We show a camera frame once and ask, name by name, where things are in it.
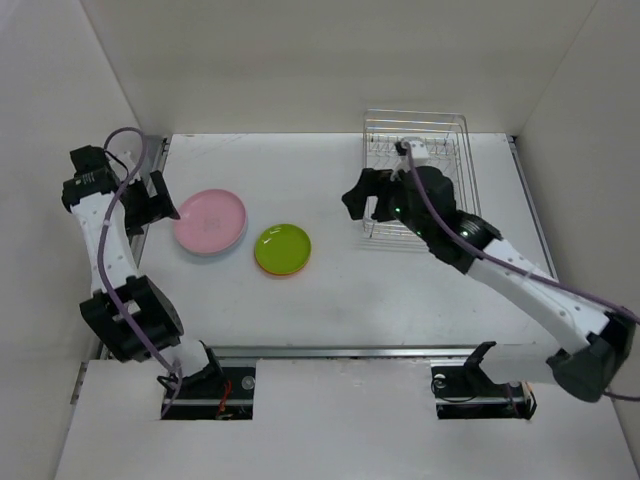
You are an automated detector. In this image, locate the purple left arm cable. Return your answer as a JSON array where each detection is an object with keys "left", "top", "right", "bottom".
[{"left": 96, "top": 127, "right": 184, "bottom": 416}]

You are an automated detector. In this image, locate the green plate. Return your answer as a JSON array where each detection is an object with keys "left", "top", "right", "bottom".
[{"left": 254, "top": 224, "right": 312, "bottom": 270}]

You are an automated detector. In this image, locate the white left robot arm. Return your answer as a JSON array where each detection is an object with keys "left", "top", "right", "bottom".
[{"left": 62, "top": 146, "right": 224, "bottom": 397}]

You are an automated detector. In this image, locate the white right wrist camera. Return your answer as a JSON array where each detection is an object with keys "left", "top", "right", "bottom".
[{"left": 392, "top": 137, "right": 431, "bottom": 179}]

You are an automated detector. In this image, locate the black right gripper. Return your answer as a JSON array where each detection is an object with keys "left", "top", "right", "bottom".
[{"left": 342, "top": 167, "right": 433, "bottom": 242}]

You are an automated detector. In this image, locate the light blue plate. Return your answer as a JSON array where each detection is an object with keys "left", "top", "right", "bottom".
[{"left": 188, "top": 238, "right": 244, "bottom": 258}]

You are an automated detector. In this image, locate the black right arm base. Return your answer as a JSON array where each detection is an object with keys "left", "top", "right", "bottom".
[{"left": 430, "top": 365, "right": 537, "bottom": 421}]

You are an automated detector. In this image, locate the orange plate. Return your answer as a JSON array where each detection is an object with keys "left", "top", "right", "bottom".
[{"left": 257, "top": 262, "right": 309, "bottom": 278}]

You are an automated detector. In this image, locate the silver wire dish rack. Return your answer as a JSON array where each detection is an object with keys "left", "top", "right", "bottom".
[{"left": 357, "top": 109, "right": 484, "bottom": 242}]

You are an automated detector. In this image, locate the aluminium table rail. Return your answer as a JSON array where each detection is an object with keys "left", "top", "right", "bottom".
[{"left": 97, "top": 134, "right": 584, "bottom": 361}]

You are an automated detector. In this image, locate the pink plate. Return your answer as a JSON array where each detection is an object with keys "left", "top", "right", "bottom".
[{"left": 173, "top": 189, "right": 248, "bottom": 253}]

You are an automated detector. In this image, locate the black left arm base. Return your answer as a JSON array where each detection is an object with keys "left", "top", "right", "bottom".
[{"left": 158, "top": 363, "right": 256, "bottom": 421}]

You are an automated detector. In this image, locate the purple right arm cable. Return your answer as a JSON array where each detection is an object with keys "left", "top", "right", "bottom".
[{"left": 399, "top": 142, "right": 640, "bottom": 402}]

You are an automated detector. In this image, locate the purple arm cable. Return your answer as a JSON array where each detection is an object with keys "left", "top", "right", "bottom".
[
  {"left": 399, "top": 142, "right": 640, "bottom": 402},
  {"left": 96, "top": 127, "right": 184, "bottom": 416}
]

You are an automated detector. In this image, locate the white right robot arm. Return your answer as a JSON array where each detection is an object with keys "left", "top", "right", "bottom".
[{"left": 341, "top": 166, "right": 639, "bottom": 403}]

